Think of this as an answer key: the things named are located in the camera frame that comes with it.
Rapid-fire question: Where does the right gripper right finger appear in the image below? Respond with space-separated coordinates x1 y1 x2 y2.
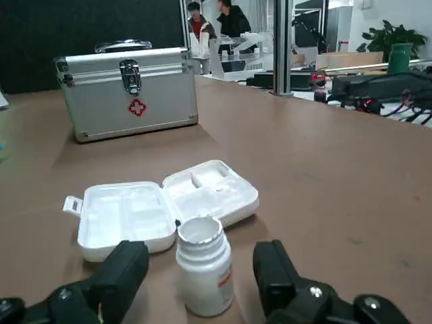
252 240 416 324

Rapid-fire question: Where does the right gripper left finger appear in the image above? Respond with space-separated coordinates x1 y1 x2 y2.
0 240 150 324

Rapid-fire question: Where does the white plastic pill box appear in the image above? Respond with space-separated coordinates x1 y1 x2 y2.
62 159 260 263

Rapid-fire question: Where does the light wooden box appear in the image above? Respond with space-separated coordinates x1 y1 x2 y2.
315 52 384 70

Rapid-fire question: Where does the silver aluminium first aid case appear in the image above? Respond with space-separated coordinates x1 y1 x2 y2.
53 39 199 143

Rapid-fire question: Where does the person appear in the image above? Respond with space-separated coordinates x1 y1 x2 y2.
215 0 252 36
187 1 217 40

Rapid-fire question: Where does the green potted plant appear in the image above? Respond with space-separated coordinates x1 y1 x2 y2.
357 19 428 61

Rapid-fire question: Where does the aluminium frame post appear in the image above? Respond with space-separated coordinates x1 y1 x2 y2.
273 0 294 97

